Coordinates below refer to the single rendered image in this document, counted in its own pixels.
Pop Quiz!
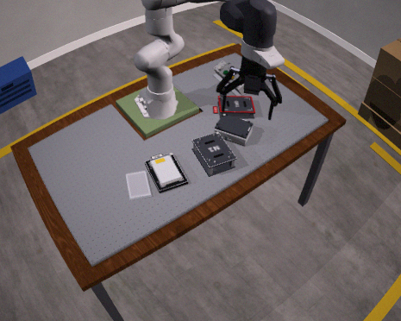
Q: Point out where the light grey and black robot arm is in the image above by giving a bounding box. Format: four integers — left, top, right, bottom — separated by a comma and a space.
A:
134, 0, 285, 120

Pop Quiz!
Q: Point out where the white button panel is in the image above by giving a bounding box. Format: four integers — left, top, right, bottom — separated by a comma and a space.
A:
213, 60, 247, 96

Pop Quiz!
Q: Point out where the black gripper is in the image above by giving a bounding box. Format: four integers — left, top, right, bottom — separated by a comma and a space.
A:
216, 55, 282, 120

